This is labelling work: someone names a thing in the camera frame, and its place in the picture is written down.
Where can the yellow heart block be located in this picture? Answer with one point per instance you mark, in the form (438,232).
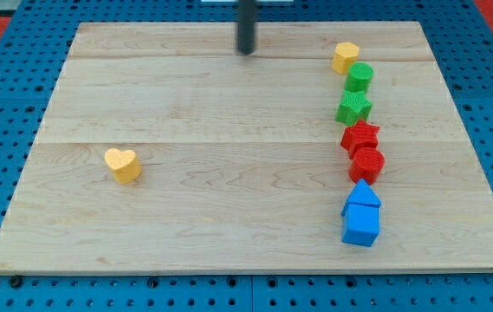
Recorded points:
(124,165)

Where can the yellow hexagon block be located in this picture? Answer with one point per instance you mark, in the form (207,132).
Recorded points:
(345,55)

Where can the wooden board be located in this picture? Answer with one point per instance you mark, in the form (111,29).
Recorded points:
(242,167)

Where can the red star block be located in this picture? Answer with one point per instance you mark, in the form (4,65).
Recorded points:
(361,134)

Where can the green star block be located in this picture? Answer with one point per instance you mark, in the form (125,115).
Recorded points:
(352,107)

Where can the red cylinder block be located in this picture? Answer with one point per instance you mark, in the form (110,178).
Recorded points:
(367,164)

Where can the blue triangle block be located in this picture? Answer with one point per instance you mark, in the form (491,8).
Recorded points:
(362,194)

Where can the blue cube block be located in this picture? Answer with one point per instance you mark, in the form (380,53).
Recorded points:
(360,225)

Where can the green cylinder block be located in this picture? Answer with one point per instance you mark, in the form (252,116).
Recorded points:
(359,77)

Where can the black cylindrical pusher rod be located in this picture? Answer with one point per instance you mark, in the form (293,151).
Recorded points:
(246,26)

